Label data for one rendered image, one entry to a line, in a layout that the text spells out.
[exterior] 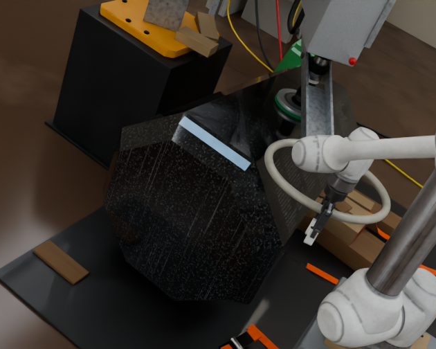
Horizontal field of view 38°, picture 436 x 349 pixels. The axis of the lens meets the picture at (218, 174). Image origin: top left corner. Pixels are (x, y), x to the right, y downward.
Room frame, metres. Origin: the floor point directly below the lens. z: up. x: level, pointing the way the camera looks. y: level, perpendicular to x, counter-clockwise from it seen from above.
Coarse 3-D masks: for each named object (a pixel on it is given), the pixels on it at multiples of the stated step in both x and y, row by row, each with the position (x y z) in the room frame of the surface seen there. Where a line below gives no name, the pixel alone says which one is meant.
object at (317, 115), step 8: (296, 32) 2.74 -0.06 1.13; (304, 48) 2.66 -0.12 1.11; (304, 56) 2.61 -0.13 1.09; (304, 64) 2.56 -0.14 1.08; (304, 72) 2.52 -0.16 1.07; (328, 72) 2.58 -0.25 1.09; (304, 80) 2.47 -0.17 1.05; (328, 80) 2.53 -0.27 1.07; (304, 88) 2.43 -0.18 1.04; (312, 88) 2.49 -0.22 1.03; (328, 88) 2.49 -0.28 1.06; (304, 96) 2.38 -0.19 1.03; (312, 96) 2.44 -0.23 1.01; (320, 96) 2.46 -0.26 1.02; (328, 96) 2.45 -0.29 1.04; (304, 104) 2.34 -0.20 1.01; (312, 104) 2.40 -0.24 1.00; (320, 104) 2.42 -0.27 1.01; (328, 104) 2.41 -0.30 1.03; (304, 112) 2.30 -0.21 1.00; (312, 112) 2.35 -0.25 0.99; (320, 112) 2.38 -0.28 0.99; (328, 112) 2.37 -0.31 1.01; (304, 120) 2.25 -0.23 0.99; (312, 120) 2.31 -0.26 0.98; (320, 120) 2.33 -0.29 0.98; (328, 120) 2.33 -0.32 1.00; (304, 128) 2.22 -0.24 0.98; (312, 128) 2.27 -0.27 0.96; (320, 128) 2.29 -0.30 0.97; (328, 128) 2.29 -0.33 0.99; (304, 136) 2.18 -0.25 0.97
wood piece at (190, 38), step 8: (176, 32) 2.89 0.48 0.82; (184, 32) 2.91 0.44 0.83; (192, 32) 2.95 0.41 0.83; (176, 40) 2.89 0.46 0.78; (184, 40) 2.88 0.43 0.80; (192, 40) 2.87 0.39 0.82; (200, 40) 2.90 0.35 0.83; (208, 40) 2.94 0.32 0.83; (192, 48) 2.87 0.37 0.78; (200, 48) 2.86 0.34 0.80; (208, 48) 2.86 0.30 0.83; (216, 48) 2.94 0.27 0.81; (208, 56) 2.86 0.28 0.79
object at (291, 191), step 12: (276, 144) 2.02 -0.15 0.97; (288, 144) 2.09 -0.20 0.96; (264, 156) 1.92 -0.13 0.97; (276, 180) 1.79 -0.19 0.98; (372, 180) 2.08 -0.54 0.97; (288, 192) 1.75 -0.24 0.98; (384, 192) 2.01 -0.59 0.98; (312, 204) 1.72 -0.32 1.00; (384, 204) 1.92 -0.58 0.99; (336, 216) 1.72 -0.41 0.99; (348, 216) 1.73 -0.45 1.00; (360, 216) 1.76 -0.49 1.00; (372, 216) 1.80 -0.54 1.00; (384, 216) 1.85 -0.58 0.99
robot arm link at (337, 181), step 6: (330, 174) 1.73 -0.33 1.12; (336, 174) 1.70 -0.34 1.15; (330, 180) 1.71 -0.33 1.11; (336, 180) 1.70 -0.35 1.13; (342, 180) 1.69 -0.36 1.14; (348, 180) 1.69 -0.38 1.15; (336, 186) 1.69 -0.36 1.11; (342, 186) 1.69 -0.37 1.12; (348, 186) 1.70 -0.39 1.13; (354, 186) 1.72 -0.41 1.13; (342, 192) 1.69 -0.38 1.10; (348, 192) 1.70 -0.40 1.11
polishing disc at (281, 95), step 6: (282, 90) 2.62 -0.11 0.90; (288, 90) 2.64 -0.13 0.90; (294, 90) 2.67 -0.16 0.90; (282, 96) 2.56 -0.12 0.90; (288, 96) 2.58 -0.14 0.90; (282, 102) 2.50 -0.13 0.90; (288, 102) 2.53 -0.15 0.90; (288, 108) 2.48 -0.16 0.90; (294, 108) 2.50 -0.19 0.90; (300, 108) 2.53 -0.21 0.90; (300, 114) 2.48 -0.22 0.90
